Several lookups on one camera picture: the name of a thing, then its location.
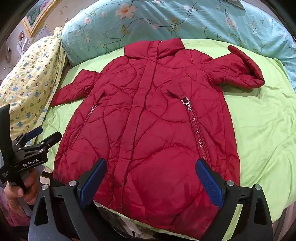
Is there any person's left hand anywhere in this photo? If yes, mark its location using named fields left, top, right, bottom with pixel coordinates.
left=5, top=169, right=41, bottom=207

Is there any person's left forearm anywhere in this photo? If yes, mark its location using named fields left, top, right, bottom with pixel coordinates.
left=0, top=185, right=34, bottom=229

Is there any yellow printed blanket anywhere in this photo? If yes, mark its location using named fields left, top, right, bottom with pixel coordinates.
left=0, top=26, right=68, bottom=150

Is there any light green bed sheet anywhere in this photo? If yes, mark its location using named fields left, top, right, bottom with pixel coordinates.
left=42, top=38, right=296, bottom=241

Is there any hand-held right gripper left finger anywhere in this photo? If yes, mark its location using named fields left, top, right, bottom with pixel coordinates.
left=29, top=158, right=107, bottom=241

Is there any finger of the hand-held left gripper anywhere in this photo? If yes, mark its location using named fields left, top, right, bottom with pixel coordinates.
left=18, top=132, right=62, bottom=155
left=10, top=126, right=43, bottom=146

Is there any teal floral quilt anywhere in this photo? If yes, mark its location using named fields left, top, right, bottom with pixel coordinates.
left=60, top=0, right=296, bottom=91

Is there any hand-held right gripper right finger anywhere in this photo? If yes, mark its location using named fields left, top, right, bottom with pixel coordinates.
left=195, top=159, right=274, bottom=241

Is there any gold framed picture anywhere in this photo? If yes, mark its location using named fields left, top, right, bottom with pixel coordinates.
left=22, top=0, right=62, bottom=38

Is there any red quilted jacket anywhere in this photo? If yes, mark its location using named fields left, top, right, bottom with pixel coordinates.
left=50, top=38, right=265, bottom=240

